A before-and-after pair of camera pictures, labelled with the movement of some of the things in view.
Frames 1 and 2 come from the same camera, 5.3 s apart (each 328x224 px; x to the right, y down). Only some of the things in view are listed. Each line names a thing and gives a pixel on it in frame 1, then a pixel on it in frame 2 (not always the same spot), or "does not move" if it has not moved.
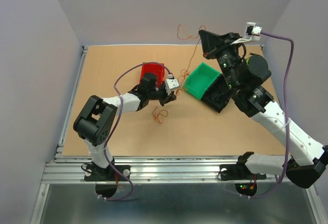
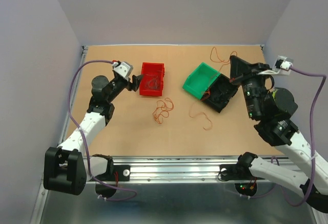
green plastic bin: x=200 y=80 does not move
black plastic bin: x=217 y=95 does not move
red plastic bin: x=158 y=69 does not move
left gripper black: x=166 y=98 to x=136 y=81
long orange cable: x=186 y=72 to x=205 y=95
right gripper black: x=210 y=40 to x=239 y=66
